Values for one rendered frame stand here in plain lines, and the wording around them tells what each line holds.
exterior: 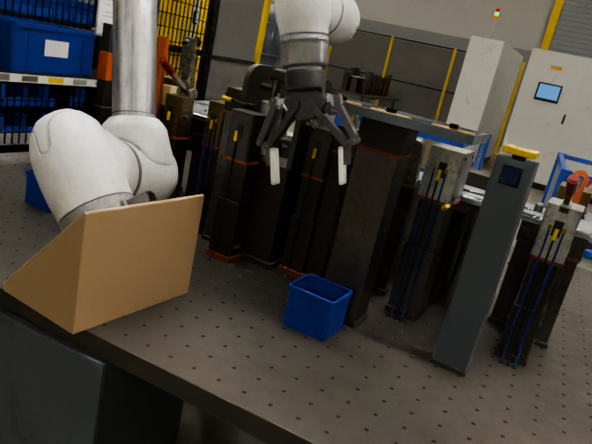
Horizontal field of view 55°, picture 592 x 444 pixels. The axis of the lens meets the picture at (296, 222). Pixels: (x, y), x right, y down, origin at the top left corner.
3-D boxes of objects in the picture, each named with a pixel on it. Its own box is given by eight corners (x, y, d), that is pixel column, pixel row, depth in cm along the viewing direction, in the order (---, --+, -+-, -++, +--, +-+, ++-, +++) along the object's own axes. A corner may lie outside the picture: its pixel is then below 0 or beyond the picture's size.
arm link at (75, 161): (39, 231, 108) (-5, 132, 111) (99, 229, 125) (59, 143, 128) (102, 189, 104) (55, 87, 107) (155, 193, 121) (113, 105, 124)
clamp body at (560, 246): (530, 355, 131) (586, 206, 121) (523, 374, 121) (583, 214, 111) (499, 342, 134) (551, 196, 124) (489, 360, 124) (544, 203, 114)
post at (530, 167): (472, 364, 120) (542, 163, 107) (464, 377, 113) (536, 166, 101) (438, 349, 123) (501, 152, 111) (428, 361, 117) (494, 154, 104)
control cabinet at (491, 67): (463, 152, 1134) (502, 26, 1064) (491, 160, 1112) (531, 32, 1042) (432, 161, 925) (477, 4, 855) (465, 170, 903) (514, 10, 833)
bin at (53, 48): (93, 76, 180) (98, 33, 176) (10, 70, 153) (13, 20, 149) (55, 65, 186) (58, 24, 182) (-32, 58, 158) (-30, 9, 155)
